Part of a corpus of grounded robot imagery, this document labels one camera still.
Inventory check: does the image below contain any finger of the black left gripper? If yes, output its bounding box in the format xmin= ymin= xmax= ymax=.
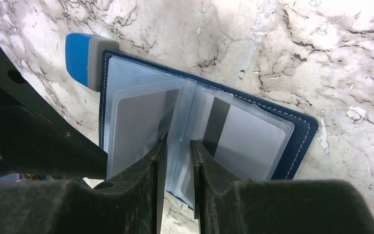
xmin=0 ymin=47 xmax=107 ymax=179

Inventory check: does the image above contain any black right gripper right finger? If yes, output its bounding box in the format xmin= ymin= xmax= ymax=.
xmin=190 ymin=140 xmax=374 ymax=234

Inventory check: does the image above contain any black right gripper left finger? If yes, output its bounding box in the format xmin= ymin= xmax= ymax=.
xmin=0 ymin=140 xmax=167 ymax=234

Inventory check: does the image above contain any white card with black stripe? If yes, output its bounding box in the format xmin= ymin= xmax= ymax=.
xmin=107 ymin=87 xmax=180 ymax=178

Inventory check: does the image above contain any blue card holder wallet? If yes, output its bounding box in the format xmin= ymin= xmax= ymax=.
xmin=99 ymin=50 xmax=318 ymax=207

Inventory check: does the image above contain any small blue plastic box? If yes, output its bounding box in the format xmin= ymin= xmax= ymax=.
xmin=65 ymin=33 xmax=119 ymax=92

